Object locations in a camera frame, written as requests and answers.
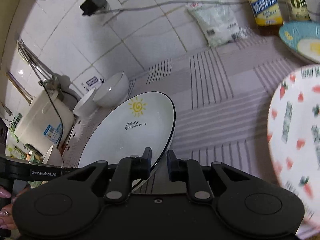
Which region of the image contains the yellow label cooking wine bottle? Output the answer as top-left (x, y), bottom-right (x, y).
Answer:
top-left (248, 0), bottom-right (283, 27)

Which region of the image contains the black power adapter plug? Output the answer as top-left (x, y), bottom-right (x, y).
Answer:
top-left (80, 0), bottom-right (108, 16)

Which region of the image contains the white strawberry pattern plate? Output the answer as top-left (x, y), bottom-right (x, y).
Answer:
top-left (267, 64), bottom-right (319, 228)

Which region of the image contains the left hand with pink nails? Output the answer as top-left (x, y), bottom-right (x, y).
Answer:
top-left (1, 184), bottom-right (30, 230)

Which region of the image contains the clear vinegar bottle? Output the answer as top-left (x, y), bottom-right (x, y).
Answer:
top-left (286, 0), bottom-right (310, 21)

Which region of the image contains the white plate with sun drawing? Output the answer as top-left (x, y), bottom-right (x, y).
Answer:
top-left (78, 92), bottom-right (176, 175)

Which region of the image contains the blue wall sticker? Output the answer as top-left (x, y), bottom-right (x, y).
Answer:
top-left (85, 76), bottom-right (105, 89)

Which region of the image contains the black rice cooker cable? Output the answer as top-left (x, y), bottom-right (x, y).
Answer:
top-left (38, 80), bottom-right (73, 151)

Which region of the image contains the blue fried egg plate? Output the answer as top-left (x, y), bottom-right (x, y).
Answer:
top-left (279, 21), bottom-right (319, 63)

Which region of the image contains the white ribbed bowl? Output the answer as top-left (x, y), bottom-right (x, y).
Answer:
top-left (93, 71), bottom-right (129, 108)
top-left (73, 88), bottom-right (97, 118)

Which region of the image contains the white rice cooker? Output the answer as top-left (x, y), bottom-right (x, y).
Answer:
top-left (14, 90), bottom-right (75, 156)

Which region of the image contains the white salt bag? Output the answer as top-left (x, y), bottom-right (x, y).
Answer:
top-left (186, 0), bottom-right (247, 47)

